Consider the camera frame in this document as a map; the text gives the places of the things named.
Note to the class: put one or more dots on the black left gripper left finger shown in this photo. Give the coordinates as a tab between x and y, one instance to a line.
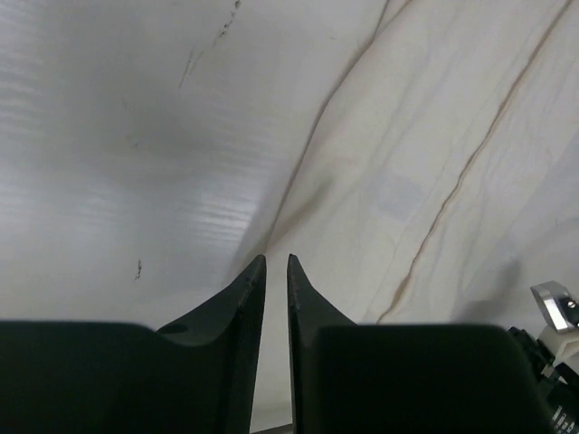
195	374

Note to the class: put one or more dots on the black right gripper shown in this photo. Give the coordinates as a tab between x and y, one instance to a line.
557	383

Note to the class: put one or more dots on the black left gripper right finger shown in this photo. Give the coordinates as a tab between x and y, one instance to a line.
351	378

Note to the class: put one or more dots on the white t shirt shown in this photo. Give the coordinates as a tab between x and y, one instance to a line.
425	154

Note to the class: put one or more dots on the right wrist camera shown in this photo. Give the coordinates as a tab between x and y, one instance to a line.
560	311

